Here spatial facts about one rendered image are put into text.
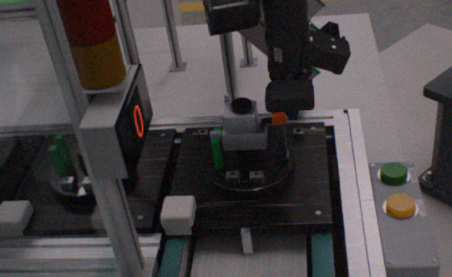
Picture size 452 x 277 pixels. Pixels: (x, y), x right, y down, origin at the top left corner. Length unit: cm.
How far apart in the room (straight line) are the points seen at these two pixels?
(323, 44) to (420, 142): 42
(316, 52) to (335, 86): 53
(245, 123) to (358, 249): 23
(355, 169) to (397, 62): 51
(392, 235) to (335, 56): 25
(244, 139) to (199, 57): 64
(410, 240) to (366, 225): 6
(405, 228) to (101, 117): 45
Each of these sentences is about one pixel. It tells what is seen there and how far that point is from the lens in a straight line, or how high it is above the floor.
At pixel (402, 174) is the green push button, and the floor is 97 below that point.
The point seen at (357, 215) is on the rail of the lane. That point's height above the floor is 95.
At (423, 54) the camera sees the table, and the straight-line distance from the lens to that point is 146.
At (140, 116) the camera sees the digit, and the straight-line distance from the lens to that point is 68.
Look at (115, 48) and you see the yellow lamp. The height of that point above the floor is 130.
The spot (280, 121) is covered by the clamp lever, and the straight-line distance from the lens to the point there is 87.
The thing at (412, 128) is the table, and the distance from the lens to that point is 121.
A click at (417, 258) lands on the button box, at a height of 96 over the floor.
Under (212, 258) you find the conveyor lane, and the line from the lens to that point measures 89.
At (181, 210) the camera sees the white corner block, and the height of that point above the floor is 99.
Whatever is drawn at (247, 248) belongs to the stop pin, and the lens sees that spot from 87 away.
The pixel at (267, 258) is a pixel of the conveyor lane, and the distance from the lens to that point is 88.
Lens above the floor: 157
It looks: 35 degrees down
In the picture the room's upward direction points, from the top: 8 degrees counter-clockwise
